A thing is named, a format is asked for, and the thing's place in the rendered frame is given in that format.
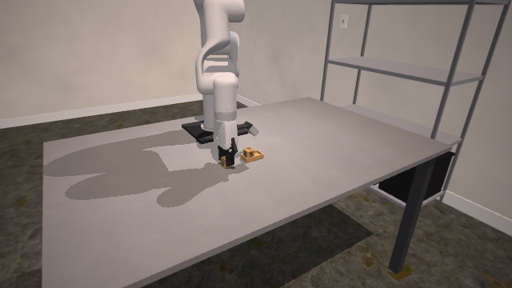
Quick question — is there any wooden number cube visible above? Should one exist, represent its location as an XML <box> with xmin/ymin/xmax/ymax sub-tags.
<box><xmin>243</xmin><ymin>147</ymin><xmax>254</xmax><ymax>158</ymax></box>
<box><xmin>221</xmin><ymin>156</ymin><xmax>231</xmax><ymax>168</ymax></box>

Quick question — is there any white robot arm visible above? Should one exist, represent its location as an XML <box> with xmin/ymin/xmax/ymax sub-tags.
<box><xmin>194</xmin><ymin>0</ymin><xmax>245</xmax><ymax>132</ymax></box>

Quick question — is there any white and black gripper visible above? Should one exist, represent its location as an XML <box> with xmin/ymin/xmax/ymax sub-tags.
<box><xmin>214</xmin><ymin>118</ymin><xmax>238</xmax><ymax>166</ymax></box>

